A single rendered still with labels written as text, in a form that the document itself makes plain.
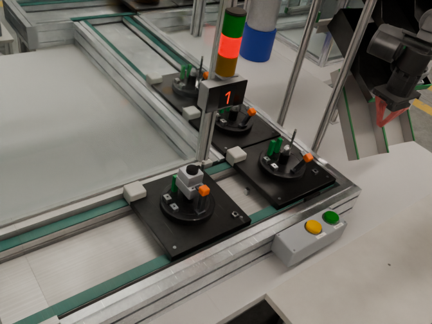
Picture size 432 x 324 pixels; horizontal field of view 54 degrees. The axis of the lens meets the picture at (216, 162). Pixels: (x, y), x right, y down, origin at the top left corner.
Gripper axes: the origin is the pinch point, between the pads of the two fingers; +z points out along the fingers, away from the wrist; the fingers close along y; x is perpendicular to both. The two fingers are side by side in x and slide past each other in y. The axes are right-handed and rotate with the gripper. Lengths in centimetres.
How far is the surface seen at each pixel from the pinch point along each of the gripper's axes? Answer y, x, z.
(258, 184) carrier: 17.3, -15.5, 27.7
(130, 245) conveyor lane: 56, -16, 33
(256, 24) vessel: -47, -96, 24
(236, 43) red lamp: 25.1, -28.7, -9.6
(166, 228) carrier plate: 48, -13, 28
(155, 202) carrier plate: 46, -22, 28
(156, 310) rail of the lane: 58, 1, 35
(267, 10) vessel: -50, -94, 16
